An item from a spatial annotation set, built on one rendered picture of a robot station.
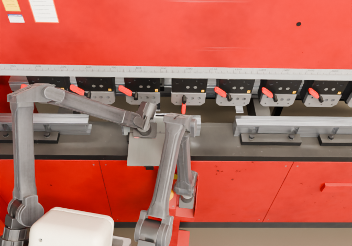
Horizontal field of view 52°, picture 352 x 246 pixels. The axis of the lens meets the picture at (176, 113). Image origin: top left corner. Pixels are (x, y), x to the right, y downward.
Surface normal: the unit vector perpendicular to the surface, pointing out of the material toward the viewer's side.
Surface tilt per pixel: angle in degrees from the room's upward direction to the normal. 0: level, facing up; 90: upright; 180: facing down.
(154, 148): 0
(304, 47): 90
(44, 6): 90
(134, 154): 0
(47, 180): 90
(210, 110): 0
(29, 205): 59
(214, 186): 90
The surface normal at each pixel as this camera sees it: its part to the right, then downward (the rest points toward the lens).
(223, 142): 0.04, -0.64
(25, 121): 0.75, 0.07
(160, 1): 0.01, 0.77
